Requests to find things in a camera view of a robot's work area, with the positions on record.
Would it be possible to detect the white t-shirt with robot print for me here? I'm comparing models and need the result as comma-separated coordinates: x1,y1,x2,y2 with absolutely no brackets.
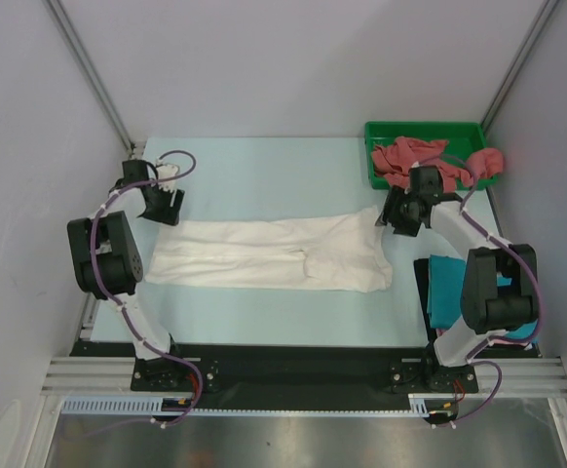
145,207,393,293

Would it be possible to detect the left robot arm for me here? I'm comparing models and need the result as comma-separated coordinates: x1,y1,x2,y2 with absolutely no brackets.
67,158,194,392

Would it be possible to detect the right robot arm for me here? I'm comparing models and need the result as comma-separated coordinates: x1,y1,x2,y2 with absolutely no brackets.
376,166,543,392

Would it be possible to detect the salmon red t-shirt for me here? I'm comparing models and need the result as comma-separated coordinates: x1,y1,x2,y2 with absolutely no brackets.
370,136,505,192

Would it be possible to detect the teal folded t-shirt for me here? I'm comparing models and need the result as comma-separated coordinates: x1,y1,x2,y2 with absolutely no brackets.
427,254,541,344

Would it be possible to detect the green plastic bin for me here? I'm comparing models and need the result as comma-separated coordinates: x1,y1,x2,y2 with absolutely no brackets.
364,121,505,192

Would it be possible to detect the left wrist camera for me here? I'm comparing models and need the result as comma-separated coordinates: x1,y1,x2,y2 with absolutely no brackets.
155,160,180,193

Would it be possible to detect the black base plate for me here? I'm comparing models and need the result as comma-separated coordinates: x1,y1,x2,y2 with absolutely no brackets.
71,341,478,412

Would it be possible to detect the aluminium front rail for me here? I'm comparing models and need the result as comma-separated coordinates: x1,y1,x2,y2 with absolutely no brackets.
41,357,567,398

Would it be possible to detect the light blue cable duct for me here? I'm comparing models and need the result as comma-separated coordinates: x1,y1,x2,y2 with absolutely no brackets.
61,396,163,416

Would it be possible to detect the left aluminium frame post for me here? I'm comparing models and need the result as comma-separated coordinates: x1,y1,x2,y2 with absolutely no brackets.
42,0,134,155

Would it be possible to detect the aluminium frame post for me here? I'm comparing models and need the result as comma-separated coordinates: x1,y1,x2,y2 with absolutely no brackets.
479,0,563,135
42,0,134,155

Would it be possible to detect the right aluminium frame post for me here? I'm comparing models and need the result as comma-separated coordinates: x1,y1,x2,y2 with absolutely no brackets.
479,0,563,135

